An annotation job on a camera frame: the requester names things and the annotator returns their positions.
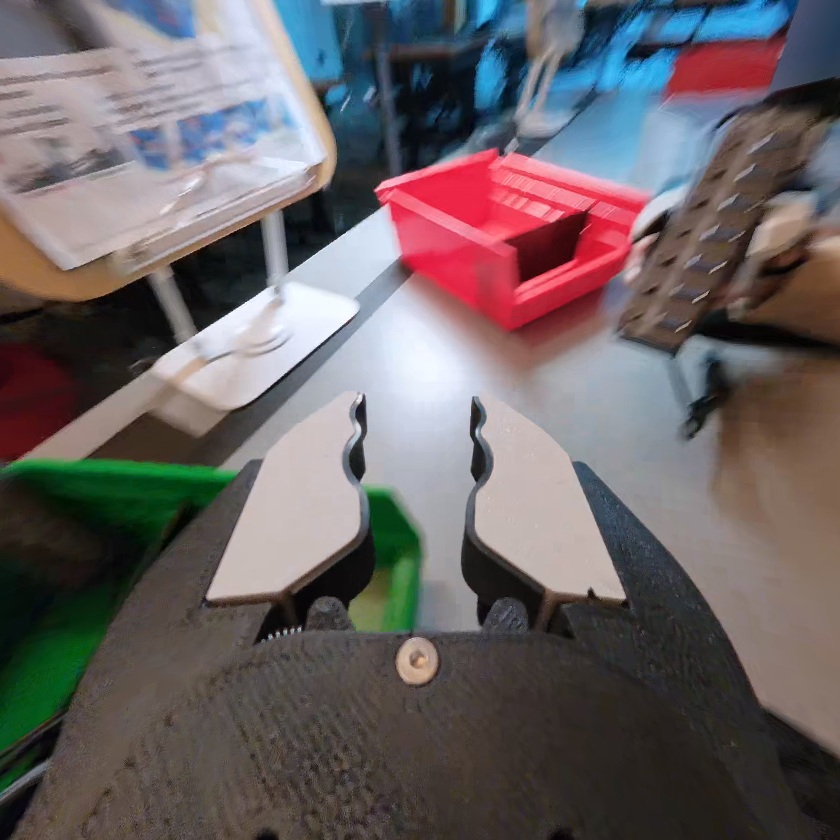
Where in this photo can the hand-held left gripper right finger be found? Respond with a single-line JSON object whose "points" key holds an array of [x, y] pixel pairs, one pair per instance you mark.
{"points": [[538, 525]]}

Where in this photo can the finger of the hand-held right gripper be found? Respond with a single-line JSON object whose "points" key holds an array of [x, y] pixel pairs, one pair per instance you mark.
{"points": [[781, 229], [656, 207]]}

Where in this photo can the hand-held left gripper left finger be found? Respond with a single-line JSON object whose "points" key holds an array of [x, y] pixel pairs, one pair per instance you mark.
{"points": [[289, 525]]}

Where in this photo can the green plastic bin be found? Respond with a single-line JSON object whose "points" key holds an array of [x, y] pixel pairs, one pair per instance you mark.
{"points": [[98, 485]]}

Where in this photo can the red plastic bin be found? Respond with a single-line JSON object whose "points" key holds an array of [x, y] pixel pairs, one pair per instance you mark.
{"points": [[446, 243]]}

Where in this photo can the red storage crate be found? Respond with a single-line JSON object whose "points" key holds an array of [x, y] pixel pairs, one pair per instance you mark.
{"points": [[722, 65]]}

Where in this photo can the black metal pole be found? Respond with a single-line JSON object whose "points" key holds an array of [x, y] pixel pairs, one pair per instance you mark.
{"points": [[387, 98]]}

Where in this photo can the instruction sheet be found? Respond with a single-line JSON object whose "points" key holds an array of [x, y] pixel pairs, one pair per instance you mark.
{"points": [[131, 118]]}

